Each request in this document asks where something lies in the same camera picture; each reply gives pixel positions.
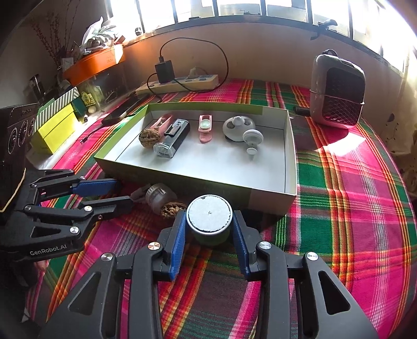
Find white ribbed small spool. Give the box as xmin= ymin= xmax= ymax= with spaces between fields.
xmin=130 ymin=183 xmax=177 ymax=215

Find walnut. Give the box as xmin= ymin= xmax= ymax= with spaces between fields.
xmin=139 ymin=129 xmax=161 ymax=148
xmin=161 ymin=201 xmax=187 ymax=219

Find green spool with white top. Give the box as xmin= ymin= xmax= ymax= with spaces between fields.
xmin=186 ymin=194 xmax=233 ymax=246

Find yellow box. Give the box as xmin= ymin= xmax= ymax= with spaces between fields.
xmin=30 ymin=103 xmax=78 ymax=155

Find black speaker box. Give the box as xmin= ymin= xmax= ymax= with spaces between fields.
xmin=0 ymin=103 xmax=39 ymax=212

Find green striped box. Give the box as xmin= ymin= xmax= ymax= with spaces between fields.
xmin=33 ymin=87 xmax=80 ymax=131

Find walnut in tray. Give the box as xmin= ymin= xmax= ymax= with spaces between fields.
xmin=139 ymin=129 xmax=161 ymax=148

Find glass tank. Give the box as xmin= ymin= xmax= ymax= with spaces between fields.
xmin=77 ymin=64 xmax=127 ymax=110

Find pink nail clipper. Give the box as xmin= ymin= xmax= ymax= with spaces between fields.
xmin=150 ymin=114 xmax=173 ymax=135

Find black silver lighter gadget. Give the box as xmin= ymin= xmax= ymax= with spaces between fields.
xmin=153 ymin=119 xmax=190 ymax=158

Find orange box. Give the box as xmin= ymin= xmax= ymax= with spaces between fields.
xmin=63 ymin=45 xmax=126 ymax=86

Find dried branches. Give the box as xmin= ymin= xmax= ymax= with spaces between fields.
xmin=28 ymin=1 xmax=81 ymax=67

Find pink small case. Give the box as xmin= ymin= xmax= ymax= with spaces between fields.
xmin=198 ymin=114 xmax=212 ymax=143

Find papers and plant pile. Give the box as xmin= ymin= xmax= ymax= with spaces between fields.
xmin=80 ymin=17 xmax=125 ymax=56

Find black charger adapter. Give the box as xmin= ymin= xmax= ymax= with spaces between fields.
xmin=155 ymin=57 xmax=175 ymax=84

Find white round mini fan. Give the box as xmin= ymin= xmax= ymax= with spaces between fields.
xmin=223 ymin=116 xmax=256 ymax=142

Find white cardboard box tray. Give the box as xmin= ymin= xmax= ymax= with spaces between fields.
xmin=95 ymin=102 xmax=298 ymax=215

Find white power strip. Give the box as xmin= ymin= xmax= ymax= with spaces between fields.
xmin=136 ymin=74 xmax=219 ymax=95

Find white mushroom shaped hook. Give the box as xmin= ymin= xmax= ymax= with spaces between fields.
xmin=242 ymin=129 xmax=264 ymax=155

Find small black object by heater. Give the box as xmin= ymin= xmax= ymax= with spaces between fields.
xmin=293 ymin=106 xmax=310 ymax=117

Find grey portable heater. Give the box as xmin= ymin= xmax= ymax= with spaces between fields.
xmin=310 ymin=49 xmax=366 ymax=129

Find short black usb cable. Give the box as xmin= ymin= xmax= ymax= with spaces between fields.
xmin=80 ymin=123 xmax=108 ymax=145

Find black charger cable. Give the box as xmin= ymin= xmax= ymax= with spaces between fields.
xmin=146 ymin=36 xmax=230 ymax=102

